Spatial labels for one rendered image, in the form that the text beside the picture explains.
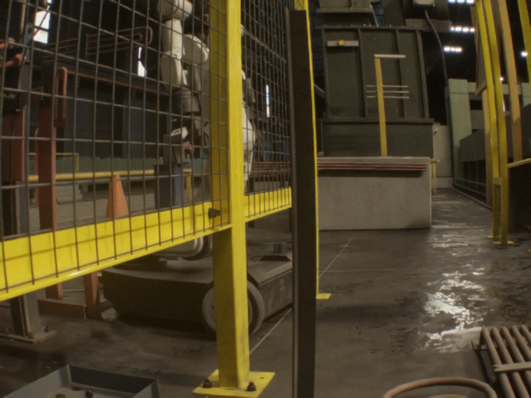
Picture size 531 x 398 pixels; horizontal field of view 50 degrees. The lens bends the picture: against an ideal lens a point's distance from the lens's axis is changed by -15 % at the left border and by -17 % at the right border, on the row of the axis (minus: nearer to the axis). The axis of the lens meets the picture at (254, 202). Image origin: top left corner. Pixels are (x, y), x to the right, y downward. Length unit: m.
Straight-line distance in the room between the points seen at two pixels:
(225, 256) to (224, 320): 0.15
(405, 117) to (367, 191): 1.05
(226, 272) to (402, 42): 4.90
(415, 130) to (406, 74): 0.55
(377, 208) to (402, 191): 0.25
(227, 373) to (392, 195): 3.91
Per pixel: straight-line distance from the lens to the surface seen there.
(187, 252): 2.18
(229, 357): 1.47
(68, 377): 1.55
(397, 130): 5.99
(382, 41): 6.15
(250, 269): 1.98
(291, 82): 1.27
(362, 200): 5.28
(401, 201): 5.26
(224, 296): 1.44
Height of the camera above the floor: 0.51
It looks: 3 degrees down
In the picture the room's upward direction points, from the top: 1 degrees counter-clockwise
